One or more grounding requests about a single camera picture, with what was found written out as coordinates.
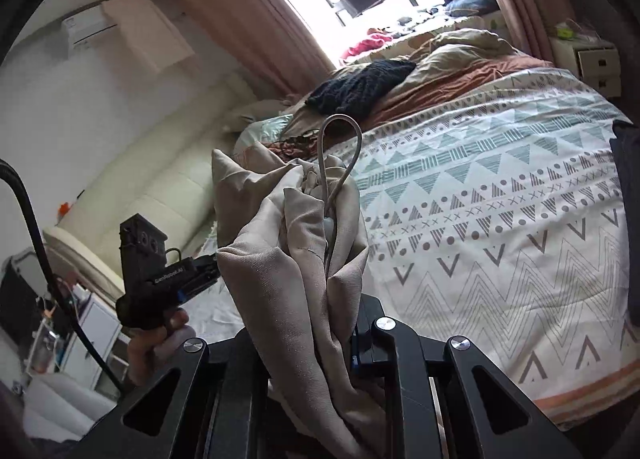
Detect patterned bed quilt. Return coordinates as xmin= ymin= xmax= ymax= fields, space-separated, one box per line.
xmin=190 ymin=64 xmax=640 ymax=430

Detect black cable bundle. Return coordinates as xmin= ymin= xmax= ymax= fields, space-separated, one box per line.
xmin=270 ymin=131 xmax=321 ymax=160

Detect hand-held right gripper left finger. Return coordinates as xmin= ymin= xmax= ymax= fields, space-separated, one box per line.
xmin=82 ymin=326 xmax=272 ymax=459

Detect cream cloth cover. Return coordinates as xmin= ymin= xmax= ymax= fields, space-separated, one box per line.
xmin=102 ymin=0 xmax=196 ymax=74

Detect red cloth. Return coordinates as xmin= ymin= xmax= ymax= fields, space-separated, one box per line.
xmin=342 ymin=29 xmax=396 ymax=60

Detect pale green pillow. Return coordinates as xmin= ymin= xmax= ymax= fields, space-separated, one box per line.
xmin=235 ymin=114 xmax=296 ymax=150

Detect beige jacket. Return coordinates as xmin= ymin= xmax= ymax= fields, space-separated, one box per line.
xmin=212 ymin=114 xmax=386 ymax=459

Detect black flexible hose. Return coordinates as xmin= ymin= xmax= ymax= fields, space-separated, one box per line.
xmin=0 ymin=159 xmax=126 ymax=390

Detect white bedside cabinet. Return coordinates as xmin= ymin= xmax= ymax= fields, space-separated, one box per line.
xmin=550 ymin=34 xmax=623 ymax=97

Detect beige and orange duvet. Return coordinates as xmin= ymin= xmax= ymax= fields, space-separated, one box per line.
xmin=280 ymin=29 xmax=551 ymax=140

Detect black folded cloth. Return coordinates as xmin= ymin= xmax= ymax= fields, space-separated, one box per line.
xmin=612 ymin=119 xmax=640 ymax=330

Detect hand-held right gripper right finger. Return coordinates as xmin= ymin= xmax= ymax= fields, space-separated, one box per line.
xmin=350 ymin=294 xmax=585 ymax=459

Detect cream padded headboard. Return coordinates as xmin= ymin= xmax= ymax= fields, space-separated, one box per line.
xmin=42 ymin=74 xmax=261 ymax=300

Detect person's left hand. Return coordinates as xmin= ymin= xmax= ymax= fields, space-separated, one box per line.
xmin=127 ymin=309 xmax=191 ymax=387

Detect black knitted sweater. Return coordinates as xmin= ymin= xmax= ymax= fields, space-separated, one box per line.
xmin=305 ymin=59 xmax=418 ymax=117

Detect white air conditioner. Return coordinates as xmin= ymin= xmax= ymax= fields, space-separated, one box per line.
xmin=60 ymin=4 xmax=118 ymax=47

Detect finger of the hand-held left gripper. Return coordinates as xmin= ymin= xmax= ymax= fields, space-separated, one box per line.
xmin=175 ymin=253 xmax=222 ymax=301

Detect beige plush toy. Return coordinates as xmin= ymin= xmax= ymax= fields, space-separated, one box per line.
xmin=225 ymin=99 xmax=281 ymax=132

